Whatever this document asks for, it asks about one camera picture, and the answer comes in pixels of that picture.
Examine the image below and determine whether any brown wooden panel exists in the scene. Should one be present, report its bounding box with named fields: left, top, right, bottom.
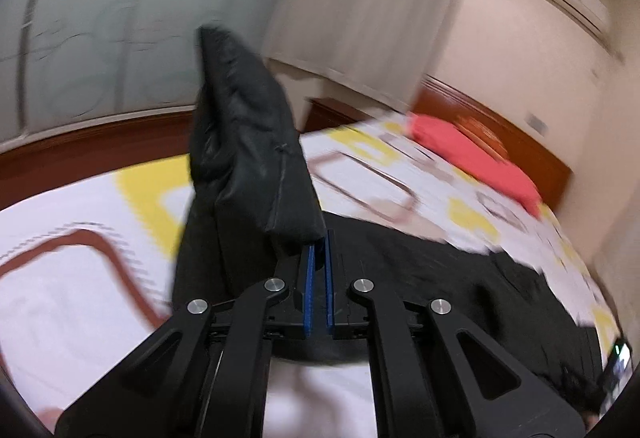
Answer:
left=0, top=105, right=198, bottom=211

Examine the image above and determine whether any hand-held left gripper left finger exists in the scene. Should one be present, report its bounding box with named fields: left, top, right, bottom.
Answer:
left=54, top=243, right=321, bottom=438

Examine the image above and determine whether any white curtain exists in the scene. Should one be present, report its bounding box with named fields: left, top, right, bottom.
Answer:
left=262, top=0, right=483, bottom=116

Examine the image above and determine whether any bed with patterned sheet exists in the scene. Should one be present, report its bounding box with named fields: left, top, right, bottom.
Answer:
left=0, top=110, right=626, bottom=438

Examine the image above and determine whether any orange patterned pillow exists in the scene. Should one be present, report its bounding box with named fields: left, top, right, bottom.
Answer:
left=452, top=115, right=508, bottom=161

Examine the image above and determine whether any brown wooden headboard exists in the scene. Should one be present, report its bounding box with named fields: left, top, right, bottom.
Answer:
left=412, top=75, right=573, bottom=213

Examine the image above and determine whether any dark wooden nightstand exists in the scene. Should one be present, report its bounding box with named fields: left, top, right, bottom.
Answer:
left=305, top=98, right=361, bottom=133

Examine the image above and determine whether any frosted glass sliding door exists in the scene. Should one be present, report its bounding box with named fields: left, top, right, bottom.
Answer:
left=0, top=0, right=321, bottom=153

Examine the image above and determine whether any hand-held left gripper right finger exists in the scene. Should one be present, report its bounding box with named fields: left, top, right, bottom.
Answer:
left=325, top=230, right=586, bottom=438

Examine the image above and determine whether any black puffer jacket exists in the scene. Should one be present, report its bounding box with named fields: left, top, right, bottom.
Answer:
left=167, top=24, right=608, bottom=419

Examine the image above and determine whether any red pillow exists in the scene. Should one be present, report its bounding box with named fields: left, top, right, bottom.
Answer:
left=407, top=114, right=543, bottom=219

